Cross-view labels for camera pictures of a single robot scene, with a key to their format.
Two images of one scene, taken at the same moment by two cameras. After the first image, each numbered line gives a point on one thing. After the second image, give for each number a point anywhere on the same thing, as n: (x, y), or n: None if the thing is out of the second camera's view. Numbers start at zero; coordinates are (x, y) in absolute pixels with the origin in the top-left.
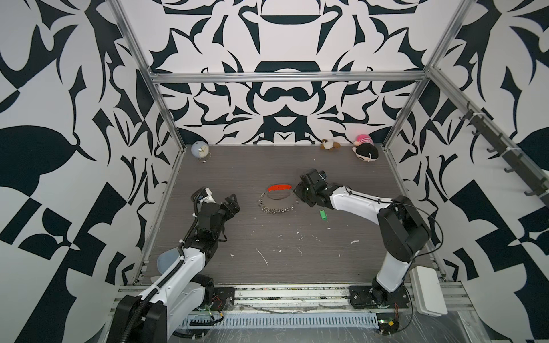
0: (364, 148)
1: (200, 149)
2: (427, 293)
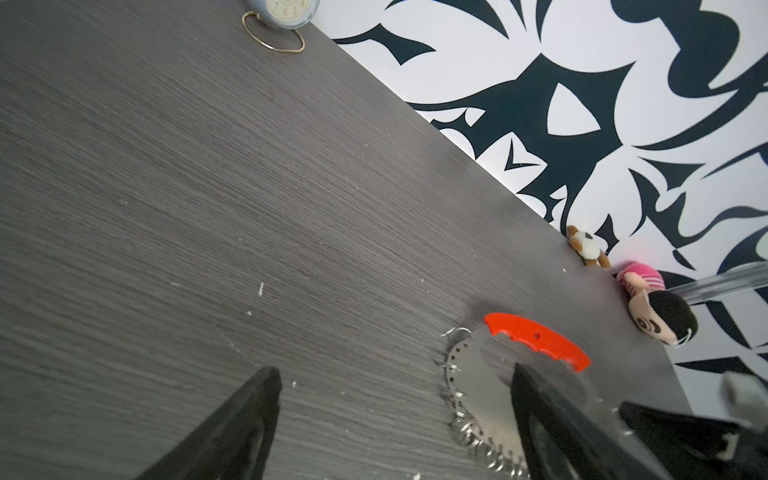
0: (657, 313)
1: (283, 14)
2: None
